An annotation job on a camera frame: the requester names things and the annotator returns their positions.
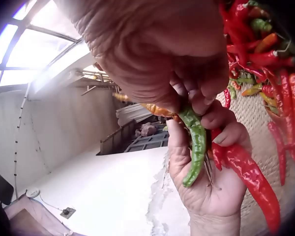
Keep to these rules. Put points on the person's right hand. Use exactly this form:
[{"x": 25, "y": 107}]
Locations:
[{"x": 147, "y": 49}]

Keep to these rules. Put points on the person's left hand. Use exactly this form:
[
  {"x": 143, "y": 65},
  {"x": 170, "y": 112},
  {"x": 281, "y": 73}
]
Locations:
[{"x": 211, "y": 196}]

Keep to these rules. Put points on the person's right fingers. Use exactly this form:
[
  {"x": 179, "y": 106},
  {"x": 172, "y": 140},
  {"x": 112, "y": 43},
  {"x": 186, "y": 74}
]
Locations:
[{"x": 201, "y": 93}]

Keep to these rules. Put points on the person's left thumb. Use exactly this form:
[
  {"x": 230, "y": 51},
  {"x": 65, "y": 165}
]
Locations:
[{"x": 178, "y": 145}]

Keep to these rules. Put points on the person's right thumb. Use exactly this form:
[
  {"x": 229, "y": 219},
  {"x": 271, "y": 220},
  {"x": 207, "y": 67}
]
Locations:
[{"x": 154, "y": 95}]

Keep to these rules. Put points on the person's left fingers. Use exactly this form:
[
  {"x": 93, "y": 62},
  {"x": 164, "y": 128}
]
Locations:
[{"x": 226, "y": 130}]

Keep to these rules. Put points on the orange chilli pepper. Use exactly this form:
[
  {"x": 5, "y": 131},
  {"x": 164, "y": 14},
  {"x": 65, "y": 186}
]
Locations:
[{"x": 157, "y": 110}]

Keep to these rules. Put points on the green chilli pepper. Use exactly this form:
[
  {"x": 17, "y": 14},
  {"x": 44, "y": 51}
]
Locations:
[{"x": 199, "y": 145}]

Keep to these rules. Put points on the bundle of dry stalks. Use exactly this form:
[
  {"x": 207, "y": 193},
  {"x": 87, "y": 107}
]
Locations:
[{"x": 209, "y": 169}]

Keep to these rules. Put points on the large red chilli pepper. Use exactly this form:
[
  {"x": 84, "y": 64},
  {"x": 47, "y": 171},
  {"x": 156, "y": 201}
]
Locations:
[{"x": 255, "y": 179}]

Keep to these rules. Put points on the woven straw basket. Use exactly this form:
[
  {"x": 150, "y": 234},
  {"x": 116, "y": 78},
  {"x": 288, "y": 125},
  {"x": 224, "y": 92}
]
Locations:
[{"x": 253, "y": 115}]

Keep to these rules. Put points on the dark wooden rack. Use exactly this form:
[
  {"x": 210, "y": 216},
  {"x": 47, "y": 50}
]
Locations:
[{"x": 115, "y": 139}]

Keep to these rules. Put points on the pile of red chilli peppers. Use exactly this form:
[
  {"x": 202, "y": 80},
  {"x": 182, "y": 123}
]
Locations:
[{"x": 285, "y": 98}]

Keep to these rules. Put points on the grey junction box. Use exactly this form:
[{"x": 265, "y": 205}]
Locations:
[{"x": 68, "y": 212}]

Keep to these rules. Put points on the skylight window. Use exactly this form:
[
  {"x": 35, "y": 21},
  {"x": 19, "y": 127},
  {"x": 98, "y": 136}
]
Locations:
[{"x": 34, "y": 46}]

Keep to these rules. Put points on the round white ceiling lamp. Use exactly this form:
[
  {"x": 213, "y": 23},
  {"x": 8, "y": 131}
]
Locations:
[{"x": 32, "y": 192}]

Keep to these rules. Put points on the pink cloth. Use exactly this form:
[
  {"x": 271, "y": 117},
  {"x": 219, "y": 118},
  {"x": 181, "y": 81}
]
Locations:
[{"x": 36, "y": 218}]

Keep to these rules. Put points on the blue-grey panelled frame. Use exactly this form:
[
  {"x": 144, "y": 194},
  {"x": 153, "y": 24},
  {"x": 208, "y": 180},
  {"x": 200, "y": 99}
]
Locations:
[{"x": 150, "y": 141}]

